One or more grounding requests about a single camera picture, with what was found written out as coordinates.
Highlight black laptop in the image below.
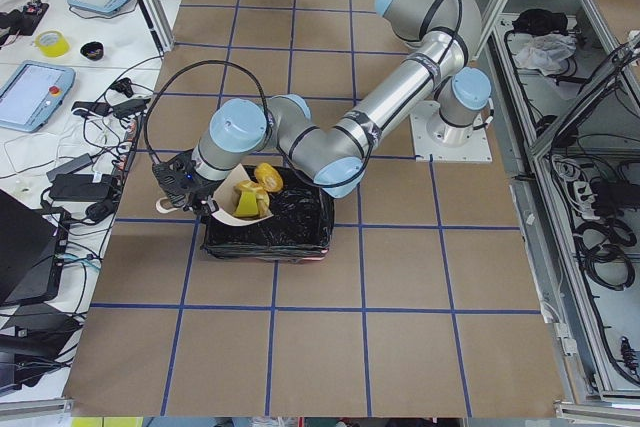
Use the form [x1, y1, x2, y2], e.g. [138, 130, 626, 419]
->
[1, 192, 64, 307]

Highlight white plastic dustpan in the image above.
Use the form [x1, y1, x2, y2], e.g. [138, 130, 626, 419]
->
[154, 163, 275, 228]

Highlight black power adapter brick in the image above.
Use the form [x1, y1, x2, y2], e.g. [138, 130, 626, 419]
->
[49, 174, 117, 202]

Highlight near blue teach pendant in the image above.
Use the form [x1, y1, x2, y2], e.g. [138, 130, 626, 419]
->
[1, 60, 76, 133]

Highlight yellow lemon wedge trash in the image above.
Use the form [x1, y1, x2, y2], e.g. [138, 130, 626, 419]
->
[234, 180, 270, 218]

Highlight pink bin with black liner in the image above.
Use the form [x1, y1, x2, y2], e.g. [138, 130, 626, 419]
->
[201, 165, 334, 261]

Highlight black cloth bundle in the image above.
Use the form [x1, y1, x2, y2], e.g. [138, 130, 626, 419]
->
[512, 9, 568, 36]

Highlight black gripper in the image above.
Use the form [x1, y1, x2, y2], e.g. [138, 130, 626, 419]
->
[152, 150, 220, 216]

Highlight coiled black cables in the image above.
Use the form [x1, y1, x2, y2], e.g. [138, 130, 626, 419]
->
[572, 220, 637, 292]

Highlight yellow potato-shaped trash piece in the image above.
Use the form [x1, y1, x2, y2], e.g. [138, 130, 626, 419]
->
[254, 162, 284, 193]

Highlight crumpled white cloth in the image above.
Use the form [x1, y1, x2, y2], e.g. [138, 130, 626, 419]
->
[514, 33, 577, 76]

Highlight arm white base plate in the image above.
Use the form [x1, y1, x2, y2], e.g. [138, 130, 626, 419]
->
[409, 101, 493, 164]

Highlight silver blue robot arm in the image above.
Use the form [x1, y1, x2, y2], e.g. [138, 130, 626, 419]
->
[147, 0, 491, 217]

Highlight yellow tape roll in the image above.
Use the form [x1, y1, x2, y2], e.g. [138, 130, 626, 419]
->
[35, 30, 70, 58]

